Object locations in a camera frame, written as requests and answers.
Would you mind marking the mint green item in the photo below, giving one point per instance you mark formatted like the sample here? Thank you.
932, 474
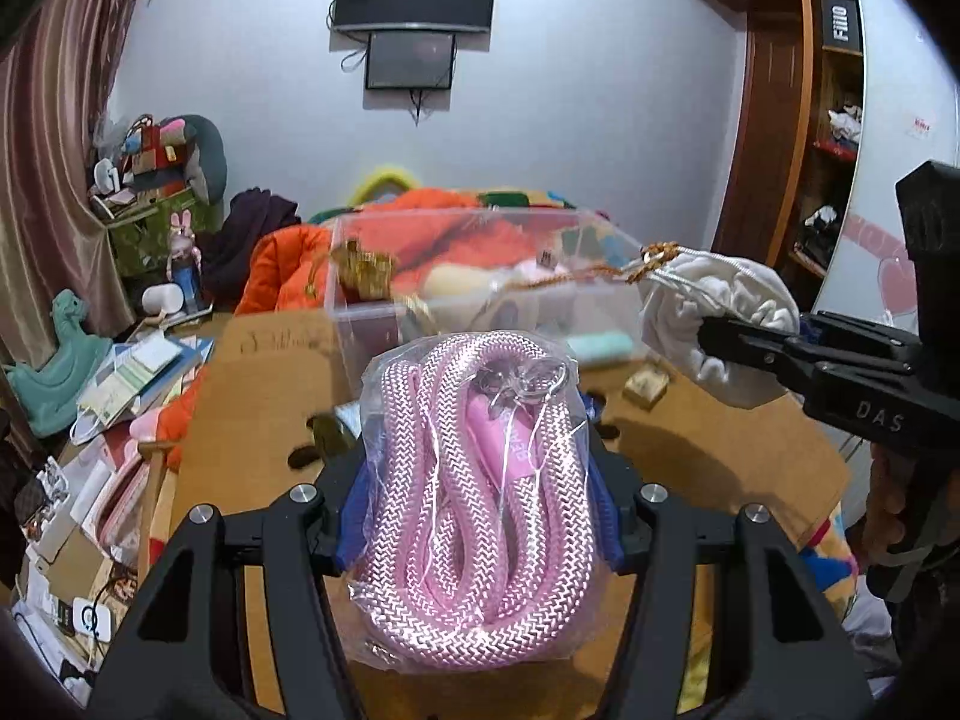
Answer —
604, 349

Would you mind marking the pile of books and papers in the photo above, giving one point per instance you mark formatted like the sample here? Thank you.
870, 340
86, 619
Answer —
142, 382

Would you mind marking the person's right hand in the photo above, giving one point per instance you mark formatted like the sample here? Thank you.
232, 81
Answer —
889, 510

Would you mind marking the wooden wardrobe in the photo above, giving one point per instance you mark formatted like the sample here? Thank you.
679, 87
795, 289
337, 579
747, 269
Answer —
772, 127

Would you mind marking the clear plastic storage box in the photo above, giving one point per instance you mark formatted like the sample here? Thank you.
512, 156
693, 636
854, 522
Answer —
465, 315

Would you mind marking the wooden desk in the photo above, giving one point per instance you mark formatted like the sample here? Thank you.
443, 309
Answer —
247, 390

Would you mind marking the dark purple garment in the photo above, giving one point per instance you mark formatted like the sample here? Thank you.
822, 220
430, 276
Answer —
251, 229

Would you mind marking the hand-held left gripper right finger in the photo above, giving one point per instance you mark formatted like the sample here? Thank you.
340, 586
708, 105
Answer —
609, 532

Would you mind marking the small black wall monitor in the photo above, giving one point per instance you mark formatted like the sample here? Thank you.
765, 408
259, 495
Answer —
410, 60

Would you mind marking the rabbit doll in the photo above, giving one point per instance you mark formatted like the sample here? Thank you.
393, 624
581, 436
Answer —
184, 255

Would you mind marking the pink striped curtain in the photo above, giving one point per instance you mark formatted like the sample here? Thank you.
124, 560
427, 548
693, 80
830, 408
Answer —
52, 165

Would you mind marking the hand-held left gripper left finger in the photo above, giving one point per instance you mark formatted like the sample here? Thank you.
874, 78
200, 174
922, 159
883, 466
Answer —
352, 525

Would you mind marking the small beige packet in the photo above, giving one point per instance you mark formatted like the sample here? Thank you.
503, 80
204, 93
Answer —
645, 388

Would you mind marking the green dinosaur plush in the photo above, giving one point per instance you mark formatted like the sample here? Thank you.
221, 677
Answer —
64, 367

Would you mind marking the orange quilt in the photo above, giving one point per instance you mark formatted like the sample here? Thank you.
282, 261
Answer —
285, 262

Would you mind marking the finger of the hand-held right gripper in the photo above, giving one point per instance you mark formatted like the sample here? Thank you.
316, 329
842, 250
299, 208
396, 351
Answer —
862, 337
862, 409

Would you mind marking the white charger device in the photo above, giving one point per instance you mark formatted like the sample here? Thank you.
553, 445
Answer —
94, 619

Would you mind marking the white sliding door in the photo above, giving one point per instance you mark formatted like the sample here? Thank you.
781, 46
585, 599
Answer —
892, 90

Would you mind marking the pile of plush toys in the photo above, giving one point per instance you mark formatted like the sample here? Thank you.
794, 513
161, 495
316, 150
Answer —
165, 157

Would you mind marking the small white device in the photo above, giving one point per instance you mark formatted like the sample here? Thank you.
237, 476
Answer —
161, 300

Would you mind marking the gold ornament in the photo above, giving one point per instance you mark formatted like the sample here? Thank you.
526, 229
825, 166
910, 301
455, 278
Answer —
364, 270

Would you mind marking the pink case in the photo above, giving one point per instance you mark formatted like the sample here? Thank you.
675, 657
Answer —
124, 491

